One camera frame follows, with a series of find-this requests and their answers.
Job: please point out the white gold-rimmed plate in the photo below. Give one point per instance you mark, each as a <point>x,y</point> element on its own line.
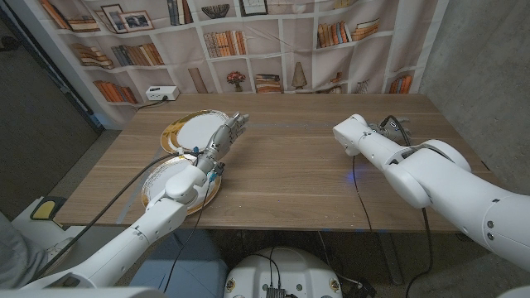
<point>194,130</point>
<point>159,180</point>

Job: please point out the yellow and black foot pedal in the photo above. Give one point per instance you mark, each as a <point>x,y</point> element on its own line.
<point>44,209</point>

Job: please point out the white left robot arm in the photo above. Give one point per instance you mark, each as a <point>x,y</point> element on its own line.
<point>136,236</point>

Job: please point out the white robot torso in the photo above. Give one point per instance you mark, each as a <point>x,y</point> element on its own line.
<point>290,273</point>

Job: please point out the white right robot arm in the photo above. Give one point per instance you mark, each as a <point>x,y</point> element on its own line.
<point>455,186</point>

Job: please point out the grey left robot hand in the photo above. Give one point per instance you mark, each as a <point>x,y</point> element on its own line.
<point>223,138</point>

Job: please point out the grey table leg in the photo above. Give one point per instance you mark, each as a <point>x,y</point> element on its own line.
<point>389,256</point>

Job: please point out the person in grey trousers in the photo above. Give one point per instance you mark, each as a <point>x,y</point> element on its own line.
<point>16,256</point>

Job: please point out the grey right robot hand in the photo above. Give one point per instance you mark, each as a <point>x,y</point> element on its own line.
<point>395,131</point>

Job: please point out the white power strip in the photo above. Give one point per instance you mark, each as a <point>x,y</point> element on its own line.
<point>159,93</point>

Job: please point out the printed bookshelf backdrop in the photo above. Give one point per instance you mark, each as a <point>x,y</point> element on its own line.
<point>265,49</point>

